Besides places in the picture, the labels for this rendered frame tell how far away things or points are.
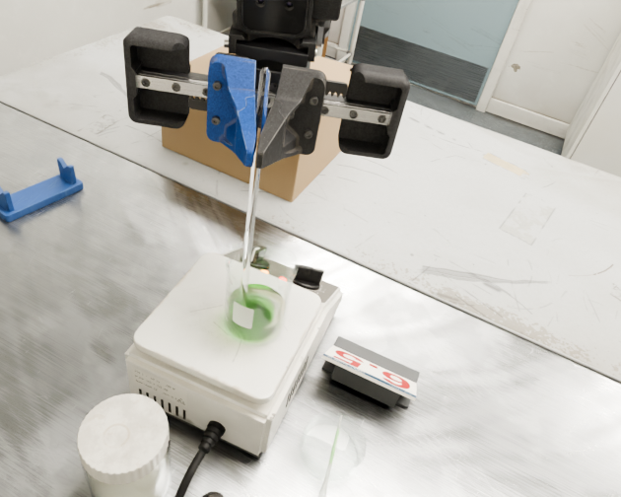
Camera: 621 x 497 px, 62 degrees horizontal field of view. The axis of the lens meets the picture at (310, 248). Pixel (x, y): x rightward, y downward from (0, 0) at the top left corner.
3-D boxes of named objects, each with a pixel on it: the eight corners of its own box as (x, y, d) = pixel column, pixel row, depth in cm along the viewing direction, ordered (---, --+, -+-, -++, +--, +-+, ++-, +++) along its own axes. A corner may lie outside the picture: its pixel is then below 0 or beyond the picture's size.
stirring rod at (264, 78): (238, 307, 41) (260, 64, 28) (245, 307, 41) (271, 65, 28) (238, 312, 41) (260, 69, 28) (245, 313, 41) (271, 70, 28)
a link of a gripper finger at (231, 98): (207, 138, 36) (209, 52, 32) (259, 146, 36) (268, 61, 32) (186, 194, 30) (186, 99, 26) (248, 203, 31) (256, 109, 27)
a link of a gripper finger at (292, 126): (261, 146, 36) (271, 62, 32) (313, 154, 36) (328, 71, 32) (251, 204, 31) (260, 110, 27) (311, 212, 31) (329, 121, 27)
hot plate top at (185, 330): (206, 254, 49) (207, 248, 48) (323, 303, 46) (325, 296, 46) (127, 346, 40) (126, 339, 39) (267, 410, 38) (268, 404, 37)
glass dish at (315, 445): (341, 414, 47) (346, 401, 46) (373, 469, 44) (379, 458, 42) (288, 436, 45) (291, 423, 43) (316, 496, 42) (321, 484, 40)
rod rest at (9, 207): (68, 177, 66) (63, 153, 64) (85, 188, 65) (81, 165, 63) (-10, 209, 60) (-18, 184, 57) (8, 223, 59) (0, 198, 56)
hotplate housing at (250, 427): (235, 263, 59) (240, 209, 54) (340, 306, 57) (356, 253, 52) (110, 422, 43) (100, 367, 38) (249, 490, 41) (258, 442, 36)
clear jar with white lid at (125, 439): (167, 522, 38) (163, 474, 33) (82, 523, 38) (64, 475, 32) (175, 445, 43) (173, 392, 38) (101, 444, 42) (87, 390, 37)
